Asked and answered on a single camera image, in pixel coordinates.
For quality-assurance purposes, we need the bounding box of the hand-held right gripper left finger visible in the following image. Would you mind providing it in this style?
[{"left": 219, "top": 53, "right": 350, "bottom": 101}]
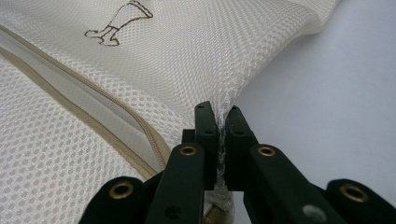
[{"left": 144, "top": 100, "right": 219, "bottom": 224}]

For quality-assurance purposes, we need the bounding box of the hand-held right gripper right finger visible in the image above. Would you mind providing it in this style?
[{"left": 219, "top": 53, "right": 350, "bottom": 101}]
[{"left": 224, "top": 105, "right": 348, "bottom": 224}]

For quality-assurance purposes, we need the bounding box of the white mesh laundry bag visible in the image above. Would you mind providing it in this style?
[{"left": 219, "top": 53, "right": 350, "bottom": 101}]
[{"left": 0, "top": 0, "right": 344, "bottom": 224}]

